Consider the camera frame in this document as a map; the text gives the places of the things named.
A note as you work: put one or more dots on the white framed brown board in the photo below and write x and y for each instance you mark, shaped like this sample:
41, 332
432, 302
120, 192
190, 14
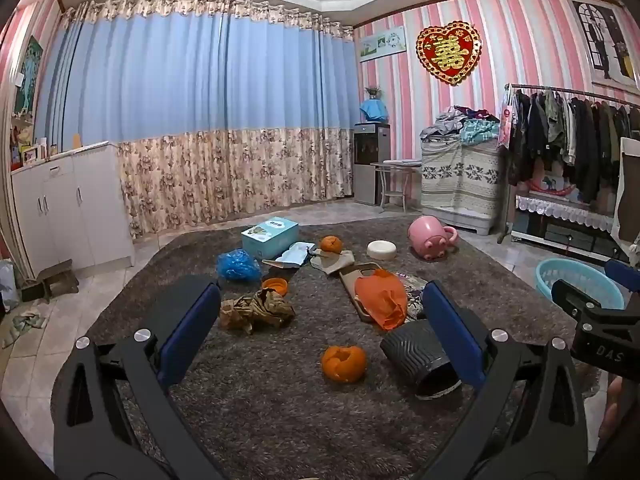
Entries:
627, 195

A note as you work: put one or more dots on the teal wall poster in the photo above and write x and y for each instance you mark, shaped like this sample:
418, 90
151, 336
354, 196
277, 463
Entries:
29, 75

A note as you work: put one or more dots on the colourful toy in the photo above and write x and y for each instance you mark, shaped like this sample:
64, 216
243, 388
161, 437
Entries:
552, 187

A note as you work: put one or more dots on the light blue plastic basket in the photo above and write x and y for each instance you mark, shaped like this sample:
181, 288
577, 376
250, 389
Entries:
565, 272

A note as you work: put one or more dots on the blue and white paper packet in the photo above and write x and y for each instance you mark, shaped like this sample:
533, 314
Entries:
292, 256

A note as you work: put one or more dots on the blue plastic bag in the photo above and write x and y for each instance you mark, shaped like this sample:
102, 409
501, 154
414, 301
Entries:
237, 265

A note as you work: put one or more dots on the blue and floral curtain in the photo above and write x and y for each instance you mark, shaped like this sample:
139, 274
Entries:
200, 85

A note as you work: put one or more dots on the wedding wall poster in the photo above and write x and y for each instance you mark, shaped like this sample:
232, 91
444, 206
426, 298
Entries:
605, 40

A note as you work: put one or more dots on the crumpled cloth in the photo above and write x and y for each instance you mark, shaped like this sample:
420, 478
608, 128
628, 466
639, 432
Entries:
22, 327

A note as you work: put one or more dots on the pink hanging bag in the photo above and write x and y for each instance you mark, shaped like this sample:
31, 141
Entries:
506, 122

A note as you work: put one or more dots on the beige tissue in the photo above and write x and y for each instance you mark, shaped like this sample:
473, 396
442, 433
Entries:
332, 262

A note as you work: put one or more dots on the grey water dispenser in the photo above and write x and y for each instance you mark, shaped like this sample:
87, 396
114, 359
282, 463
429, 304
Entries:
371, 165

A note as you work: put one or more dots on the brown paper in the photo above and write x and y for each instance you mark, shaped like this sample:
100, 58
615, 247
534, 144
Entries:
257, 312

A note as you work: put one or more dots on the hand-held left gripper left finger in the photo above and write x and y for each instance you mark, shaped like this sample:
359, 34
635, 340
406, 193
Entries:
190, 330

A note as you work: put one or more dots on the pink pig mug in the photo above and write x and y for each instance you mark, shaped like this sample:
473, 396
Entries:
427, 237

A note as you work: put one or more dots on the large orange peel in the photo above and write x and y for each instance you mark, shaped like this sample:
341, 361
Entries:
344, 365

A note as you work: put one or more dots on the pile of clothes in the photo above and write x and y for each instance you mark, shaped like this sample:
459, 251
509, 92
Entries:
460, 125

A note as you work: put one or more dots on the printed snack packet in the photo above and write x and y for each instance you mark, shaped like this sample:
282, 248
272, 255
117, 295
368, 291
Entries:
414, 295

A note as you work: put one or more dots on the metal clothes rack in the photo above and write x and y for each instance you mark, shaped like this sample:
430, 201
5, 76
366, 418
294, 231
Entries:
560, 90

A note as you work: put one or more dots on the grey plastic bag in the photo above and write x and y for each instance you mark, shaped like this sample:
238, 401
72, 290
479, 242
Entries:
9, 285

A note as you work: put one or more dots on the small wooden stool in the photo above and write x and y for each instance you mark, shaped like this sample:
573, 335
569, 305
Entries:
52, 282

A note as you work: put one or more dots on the teal tissue box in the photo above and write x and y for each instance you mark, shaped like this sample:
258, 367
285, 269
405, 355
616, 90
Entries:
270, 237

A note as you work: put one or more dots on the brown phone case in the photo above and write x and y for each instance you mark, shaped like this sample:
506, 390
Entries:
350, 285

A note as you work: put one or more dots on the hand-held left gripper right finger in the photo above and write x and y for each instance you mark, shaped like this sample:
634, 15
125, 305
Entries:
450, 330

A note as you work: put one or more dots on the low cabinet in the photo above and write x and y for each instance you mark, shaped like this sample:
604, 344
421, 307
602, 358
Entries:
560, 235

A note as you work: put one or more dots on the white lace cloth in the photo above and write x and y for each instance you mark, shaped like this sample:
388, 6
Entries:
565, 207

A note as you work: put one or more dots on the landscape wall picture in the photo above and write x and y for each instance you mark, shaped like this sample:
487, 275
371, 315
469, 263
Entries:
382, 44

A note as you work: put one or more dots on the row of hanging clothes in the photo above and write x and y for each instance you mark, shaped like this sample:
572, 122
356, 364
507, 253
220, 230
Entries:
575, 130

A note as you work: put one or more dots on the orange plastic bag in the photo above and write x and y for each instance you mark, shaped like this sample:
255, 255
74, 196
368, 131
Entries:
380, 300

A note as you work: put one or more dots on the small potted plant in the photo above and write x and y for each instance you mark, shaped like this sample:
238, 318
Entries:
374, 93

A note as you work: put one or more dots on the white round bowl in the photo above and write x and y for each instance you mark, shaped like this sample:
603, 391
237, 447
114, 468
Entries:
381, 250

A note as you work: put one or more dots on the chest under patterned cloth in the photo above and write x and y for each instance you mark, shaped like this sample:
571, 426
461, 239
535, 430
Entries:
460, 180

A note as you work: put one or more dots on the white cabinet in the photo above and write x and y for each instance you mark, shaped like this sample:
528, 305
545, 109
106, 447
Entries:
75, 200

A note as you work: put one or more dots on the red heart wall decoration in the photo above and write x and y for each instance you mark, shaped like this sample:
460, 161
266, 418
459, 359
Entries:
449, 52

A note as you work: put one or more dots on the small metal side table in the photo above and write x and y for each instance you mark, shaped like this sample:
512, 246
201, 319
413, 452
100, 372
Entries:
397, 164

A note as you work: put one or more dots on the black ribbed cup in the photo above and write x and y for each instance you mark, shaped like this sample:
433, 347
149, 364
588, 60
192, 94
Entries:
415, 352

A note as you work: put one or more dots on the person's right hand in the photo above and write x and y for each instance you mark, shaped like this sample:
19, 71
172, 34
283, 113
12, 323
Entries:
611, 410

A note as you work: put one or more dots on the partly peeled orange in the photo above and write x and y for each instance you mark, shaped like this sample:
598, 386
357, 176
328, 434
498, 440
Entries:
331, 245

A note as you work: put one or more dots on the blue bottle cover cloth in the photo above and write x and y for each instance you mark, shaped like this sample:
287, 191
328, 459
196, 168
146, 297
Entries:
374, 110

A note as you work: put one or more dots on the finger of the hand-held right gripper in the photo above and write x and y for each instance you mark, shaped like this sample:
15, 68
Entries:
570, 297
625, 276

